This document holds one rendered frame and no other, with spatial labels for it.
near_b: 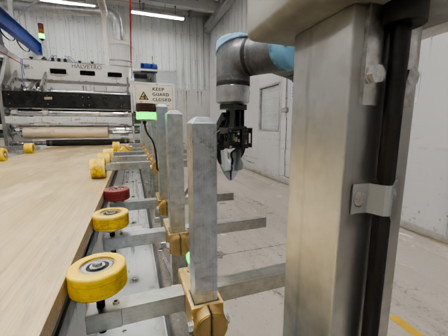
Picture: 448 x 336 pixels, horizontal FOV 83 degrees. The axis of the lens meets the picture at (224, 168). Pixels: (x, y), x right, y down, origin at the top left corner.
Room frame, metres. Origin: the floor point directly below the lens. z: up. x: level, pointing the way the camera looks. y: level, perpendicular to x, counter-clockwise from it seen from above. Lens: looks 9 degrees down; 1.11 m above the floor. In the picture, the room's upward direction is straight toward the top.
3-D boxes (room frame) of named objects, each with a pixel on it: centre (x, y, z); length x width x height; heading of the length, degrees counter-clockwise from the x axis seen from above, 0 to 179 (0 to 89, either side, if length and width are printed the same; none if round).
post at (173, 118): (0.60, 0.12, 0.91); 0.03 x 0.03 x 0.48; 20
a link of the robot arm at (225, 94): (0.71, -0.03, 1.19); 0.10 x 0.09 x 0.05; 111
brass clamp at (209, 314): (0.38, 0.04, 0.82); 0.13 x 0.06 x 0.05; 20
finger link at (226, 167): (0.70, -0.01, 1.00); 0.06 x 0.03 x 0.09; 21
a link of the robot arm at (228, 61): (0.71, -0.03, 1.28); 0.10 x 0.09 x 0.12; 52
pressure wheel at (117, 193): (0.82, 0.36, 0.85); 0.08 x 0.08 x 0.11
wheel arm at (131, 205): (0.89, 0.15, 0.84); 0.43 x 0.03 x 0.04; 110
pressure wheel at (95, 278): (0.35, 0.19, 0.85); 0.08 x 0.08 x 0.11
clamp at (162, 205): (0.85, 0.21, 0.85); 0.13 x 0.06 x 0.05; 20
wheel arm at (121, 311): (0.41, 0.00, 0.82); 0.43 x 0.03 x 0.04; 110
